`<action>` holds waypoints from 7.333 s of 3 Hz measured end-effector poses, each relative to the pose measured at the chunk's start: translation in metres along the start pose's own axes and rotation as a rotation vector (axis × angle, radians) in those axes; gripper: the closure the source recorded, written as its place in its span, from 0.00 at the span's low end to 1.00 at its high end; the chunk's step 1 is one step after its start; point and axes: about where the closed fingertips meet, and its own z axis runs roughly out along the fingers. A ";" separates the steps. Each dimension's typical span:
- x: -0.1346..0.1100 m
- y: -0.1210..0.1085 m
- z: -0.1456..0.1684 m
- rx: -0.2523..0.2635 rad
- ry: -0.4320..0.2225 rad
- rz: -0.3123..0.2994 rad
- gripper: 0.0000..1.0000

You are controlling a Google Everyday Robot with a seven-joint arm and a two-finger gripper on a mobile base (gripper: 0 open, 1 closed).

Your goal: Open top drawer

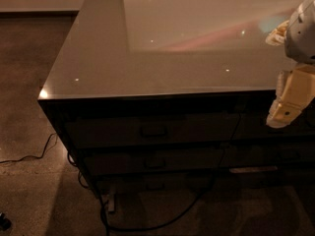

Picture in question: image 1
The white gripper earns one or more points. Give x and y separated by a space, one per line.
301 38

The small black floor object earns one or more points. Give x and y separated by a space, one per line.
5 223

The dark glossy drawer cabinet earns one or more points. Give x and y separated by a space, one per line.
138 58

